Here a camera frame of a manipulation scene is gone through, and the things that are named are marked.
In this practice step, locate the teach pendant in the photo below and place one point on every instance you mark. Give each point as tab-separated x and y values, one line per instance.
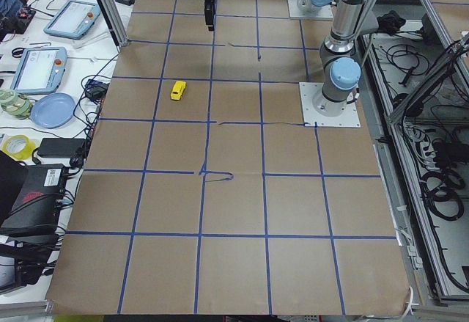
73	20
40	70

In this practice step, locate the teach pendant near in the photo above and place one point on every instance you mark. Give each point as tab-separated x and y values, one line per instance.
40	70

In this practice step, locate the teach pendant far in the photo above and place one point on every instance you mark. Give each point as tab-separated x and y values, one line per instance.
73	20

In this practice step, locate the aluminium frame post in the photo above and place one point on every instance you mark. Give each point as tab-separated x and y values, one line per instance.
114	22

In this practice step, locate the yellow beetle toy car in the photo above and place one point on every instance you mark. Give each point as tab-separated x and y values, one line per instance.
178	90

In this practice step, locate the green tape rolls stack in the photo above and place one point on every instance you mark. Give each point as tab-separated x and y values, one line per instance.
16	104

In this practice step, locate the black computer box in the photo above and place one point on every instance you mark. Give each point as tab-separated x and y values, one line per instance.
35	210

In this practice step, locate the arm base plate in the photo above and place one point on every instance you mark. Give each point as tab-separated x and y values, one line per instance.
319	10
320	112

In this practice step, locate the yellow tape roll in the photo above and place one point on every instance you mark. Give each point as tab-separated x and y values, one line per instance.
19	147

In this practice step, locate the black power adapter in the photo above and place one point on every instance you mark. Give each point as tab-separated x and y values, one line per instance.
59	147

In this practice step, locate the blue plastic plate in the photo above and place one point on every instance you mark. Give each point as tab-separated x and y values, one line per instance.
53	111

